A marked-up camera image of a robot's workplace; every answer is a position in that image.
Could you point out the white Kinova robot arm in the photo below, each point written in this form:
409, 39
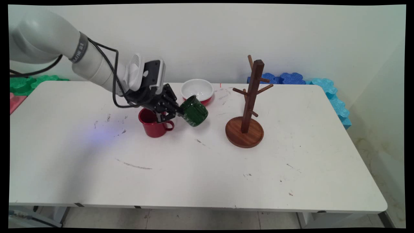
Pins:
42, 38

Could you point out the red enamel mug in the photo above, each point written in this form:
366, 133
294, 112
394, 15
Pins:
153, 127

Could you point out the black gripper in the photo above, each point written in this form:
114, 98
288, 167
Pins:
148, 95

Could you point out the dark blue foam tile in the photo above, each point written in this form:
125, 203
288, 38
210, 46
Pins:
292, 78
270, 78

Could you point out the light blue foam tile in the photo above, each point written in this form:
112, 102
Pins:
346, 123
339, 108
325, 85

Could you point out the green enamel mug white print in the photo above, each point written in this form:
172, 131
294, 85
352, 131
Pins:
195, 111

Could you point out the brown wooden mug tree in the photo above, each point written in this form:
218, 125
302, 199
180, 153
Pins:
249, 106

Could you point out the red bowl white inside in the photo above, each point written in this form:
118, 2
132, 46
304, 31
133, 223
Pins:
197, 89

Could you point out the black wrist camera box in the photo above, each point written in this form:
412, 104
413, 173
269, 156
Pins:
152, 74

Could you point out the white table leg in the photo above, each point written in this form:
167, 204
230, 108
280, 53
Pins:
59, 213
323, 220

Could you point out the pink foam tile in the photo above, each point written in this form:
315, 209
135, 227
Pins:
16, 102

